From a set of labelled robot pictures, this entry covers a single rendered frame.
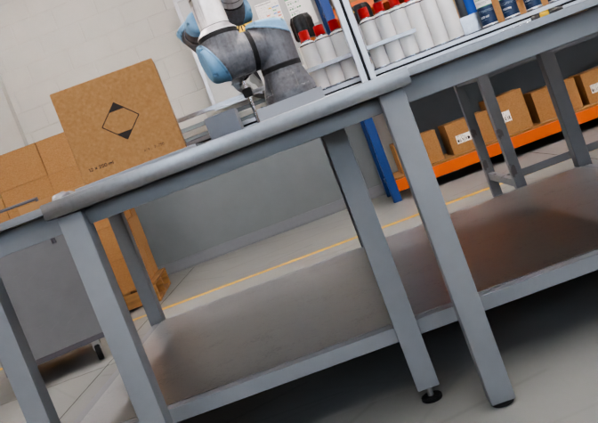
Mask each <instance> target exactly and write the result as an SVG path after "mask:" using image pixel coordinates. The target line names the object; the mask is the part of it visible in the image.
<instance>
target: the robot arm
mask: <svg viewBox="0 0 598 423"><path fill-rule="evenodd" d="M188 2H189V4H190V9H191V10H192V12H191V13H190V14H189V15H188V16H187V18H186V21H185V22H183V24H182V25H181V26H180V27H179V28H178V31H177V33H176V35H177V37H178V38H179V39H180V40H181V41H182V42H183V43H184V44H185V45H187V46H188V47H189V48H190V49H191V50H192V51H194V52H195V53H196V54H197V56H198V58H199V62H200V64H201V66H202V68H203V70H204V71H205V73H206V74H207V76H208V77H209V79H210V80H211V81H212V82H214V83H215V84H221V83H225V82H228V81H229V82H230V81H231V82H232V84H231V85H233V86H234V87H235V89H236V90H238V91H239V92H241V93H242V89H244V86H243V84H242V81H244V80H247V79H248V78H249V76H250V79H249V81H250V82H251V83H252V84H255V85H257V87H261V86H263V85H264V91H262V92H263V93H262V94H260V93H257V94H254V97H257V98H261V99H265V101H266V104H267V106H268V105H271V104H273V103H275V102H280V101H282V100H285V99H287V98H289V97H292V96H295V95H297V94H301V93H303V92H306V91H309V90H311V89H313V87H317V86H316V83H315V81H314V80H313V79H312V77H311V76H310V74H309V73H308V72H307V71H306V69H305V68H304V67H303V65H302V63H301V60H300V57H299V54H298V52H297V50H296V47H295V43H294V40H293V38H292V35H291V31H290V30H289V28H288V25H287V23H286V21H285V20H284V19H282V18H279V17H273V18H267V19H262V20H257V21H254V22H251V23H248V22H249V21H251V20H252V19H253V12H252V9H251V6H250V3H249V2H248V1H247V0H188ZM246 23H248V24H247V25H246V26H245V31H243V32H240V33H239V32H238V28H237V26H242V25H243V24H246ZM258 70H260V71H261V72H262V74H263V79H264V83H263V81H262V80H261V78H260V76H259V74H258V72H257V71H258Z"/></svg>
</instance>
